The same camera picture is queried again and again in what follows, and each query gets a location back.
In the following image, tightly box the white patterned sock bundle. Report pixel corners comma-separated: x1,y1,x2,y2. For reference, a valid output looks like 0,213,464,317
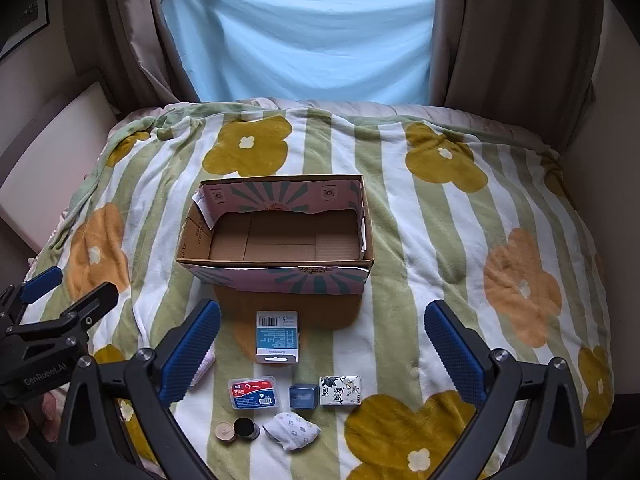
262,411,322,453

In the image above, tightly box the beige curtain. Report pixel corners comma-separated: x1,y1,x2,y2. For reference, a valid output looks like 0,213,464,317
430,0,606,126
60,0,201,116

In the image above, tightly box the white board panel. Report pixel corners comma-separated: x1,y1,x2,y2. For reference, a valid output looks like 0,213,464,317
0,82,121,256

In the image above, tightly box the pink towel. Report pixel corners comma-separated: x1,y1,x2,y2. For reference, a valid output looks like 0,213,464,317
187,342,217,388

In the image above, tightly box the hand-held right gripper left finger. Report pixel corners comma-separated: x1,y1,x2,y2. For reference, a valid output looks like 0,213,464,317
59,299,223,480

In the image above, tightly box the dark framed picture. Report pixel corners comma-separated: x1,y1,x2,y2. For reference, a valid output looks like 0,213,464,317
0,0,51,61

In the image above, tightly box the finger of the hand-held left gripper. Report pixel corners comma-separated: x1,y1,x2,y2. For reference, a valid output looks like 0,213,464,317
0,266,64,330
10,282,120,339

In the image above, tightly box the blue white hang-tab carton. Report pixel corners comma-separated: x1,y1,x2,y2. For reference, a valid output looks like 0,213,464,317
255,310,301,365

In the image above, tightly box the light blue cloth sheet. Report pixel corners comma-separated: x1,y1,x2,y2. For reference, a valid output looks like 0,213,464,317
160,0,438,106

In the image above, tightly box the clear red blue case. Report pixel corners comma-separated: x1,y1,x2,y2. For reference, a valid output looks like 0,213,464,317
227,374,280,408

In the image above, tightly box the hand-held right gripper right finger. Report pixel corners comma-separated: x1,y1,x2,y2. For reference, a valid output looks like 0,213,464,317
424,300,587,480

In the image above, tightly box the floral print tissue pack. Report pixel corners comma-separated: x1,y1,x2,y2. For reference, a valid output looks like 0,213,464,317
319,374,363,407

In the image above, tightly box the small blue box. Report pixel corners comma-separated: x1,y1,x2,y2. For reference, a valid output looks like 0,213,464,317
289,382,320,409

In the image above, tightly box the small black round jar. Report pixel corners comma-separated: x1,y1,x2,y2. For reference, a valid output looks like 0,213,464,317
234,416,261,442

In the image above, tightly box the striped floral blanket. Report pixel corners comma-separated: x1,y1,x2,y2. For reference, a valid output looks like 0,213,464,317
37,101,616,480

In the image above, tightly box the printed cardboard box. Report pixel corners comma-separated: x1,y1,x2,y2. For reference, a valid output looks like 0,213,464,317
175,174,376,295

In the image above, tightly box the person's left hand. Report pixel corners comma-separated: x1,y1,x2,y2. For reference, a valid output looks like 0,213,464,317
0,392,63,461

